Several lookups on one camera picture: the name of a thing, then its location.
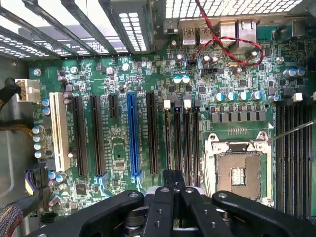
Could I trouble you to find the silver ethernet port block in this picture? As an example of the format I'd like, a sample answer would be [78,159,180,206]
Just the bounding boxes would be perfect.
[219,19,258,49]

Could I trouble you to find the purple wire connector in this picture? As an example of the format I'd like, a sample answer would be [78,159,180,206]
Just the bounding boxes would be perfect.
[24,164,49,196]

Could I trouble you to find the silver stacked USB port block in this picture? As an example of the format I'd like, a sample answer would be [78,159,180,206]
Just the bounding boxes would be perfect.
[181,24,213,46]

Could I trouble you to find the blue expansion slot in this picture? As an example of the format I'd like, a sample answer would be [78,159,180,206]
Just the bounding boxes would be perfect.
[126,92,142,177]

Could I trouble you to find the white PCI expansion slot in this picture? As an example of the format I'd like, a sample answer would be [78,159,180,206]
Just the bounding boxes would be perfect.
[49,92,71,173]

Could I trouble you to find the long black expansion slot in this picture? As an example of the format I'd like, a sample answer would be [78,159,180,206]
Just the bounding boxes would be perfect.
[145,92,159,175]
[71,95,89,177]
[89,95,107,177]

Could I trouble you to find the white power connector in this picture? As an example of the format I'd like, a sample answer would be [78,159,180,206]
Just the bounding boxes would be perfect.
[15,79,41,105]

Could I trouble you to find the black sleeved power cable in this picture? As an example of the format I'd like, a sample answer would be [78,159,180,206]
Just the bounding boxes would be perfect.
[0,77,22,113]

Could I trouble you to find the green motherboard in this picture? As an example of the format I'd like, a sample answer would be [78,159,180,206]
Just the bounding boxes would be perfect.
[28,22,316,219]

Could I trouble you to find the short black expansion slot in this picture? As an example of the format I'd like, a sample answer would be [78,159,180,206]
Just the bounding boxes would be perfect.
[108,93,120,119]

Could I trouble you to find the red and black twisted wire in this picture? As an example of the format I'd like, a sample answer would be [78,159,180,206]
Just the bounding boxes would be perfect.
[190,0,265,67]

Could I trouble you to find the grey metal PC case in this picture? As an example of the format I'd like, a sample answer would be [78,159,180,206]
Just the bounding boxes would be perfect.
[0,0,316,237]

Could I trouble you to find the black RAM slot white latch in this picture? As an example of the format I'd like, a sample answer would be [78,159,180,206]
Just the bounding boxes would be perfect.
[183,99,193,187]
[294,93,305,218]
[163,99,174,171]

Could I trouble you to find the thin metal locking lever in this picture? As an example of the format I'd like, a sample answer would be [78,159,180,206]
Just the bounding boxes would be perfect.
[267,118,316,144]

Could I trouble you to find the yellow and black wire bundle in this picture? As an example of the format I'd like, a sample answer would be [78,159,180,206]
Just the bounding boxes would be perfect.
[0,124,35,137]

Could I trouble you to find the silver CPU socket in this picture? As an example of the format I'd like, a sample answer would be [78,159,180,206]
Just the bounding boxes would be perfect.
[204,131,274,207]

